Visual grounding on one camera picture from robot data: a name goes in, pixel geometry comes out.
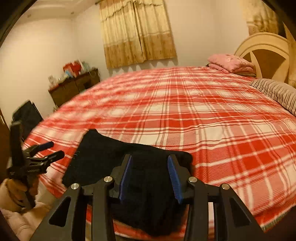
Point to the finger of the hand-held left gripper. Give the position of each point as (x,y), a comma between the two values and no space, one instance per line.
(54,156)
(45,145)

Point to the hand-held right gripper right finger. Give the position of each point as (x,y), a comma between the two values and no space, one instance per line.
(175,180)

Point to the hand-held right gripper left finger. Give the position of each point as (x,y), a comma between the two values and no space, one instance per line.
(124,180)

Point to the black pants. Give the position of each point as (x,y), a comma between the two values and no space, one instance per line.
(150,185)

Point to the person's left hand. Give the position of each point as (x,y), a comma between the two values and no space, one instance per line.
(16,187)

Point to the black chair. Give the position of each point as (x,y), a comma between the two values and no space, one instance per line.
(29,118)

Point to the pink fluffy clothing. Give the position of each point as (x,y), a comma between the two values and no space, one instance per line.
(23,224)

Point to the brown wooden desk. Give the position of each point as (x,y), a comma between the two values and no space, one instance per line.
(69,89)

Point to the red plaid bed sheet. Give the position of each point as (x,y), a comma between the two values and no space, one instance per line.
(185,104)

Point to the red gift bag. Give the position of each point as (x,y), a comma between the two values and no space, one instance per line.
(71,68)

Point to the pink folded blanket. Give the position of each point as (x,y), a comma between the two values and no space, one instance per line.
(231,63)

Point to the striped pillow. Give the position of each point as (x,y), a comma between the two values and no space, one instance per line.
(277,92)

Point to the beige patterned window curtain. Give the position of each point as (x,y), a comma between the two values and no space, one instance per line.
(138,34)

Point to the cream wooden headboard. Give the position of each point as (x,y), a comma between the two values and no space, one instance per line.
(266,53)

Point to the beige patterned long curtain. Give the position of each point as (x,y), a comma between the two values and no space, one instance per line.
(263,18)

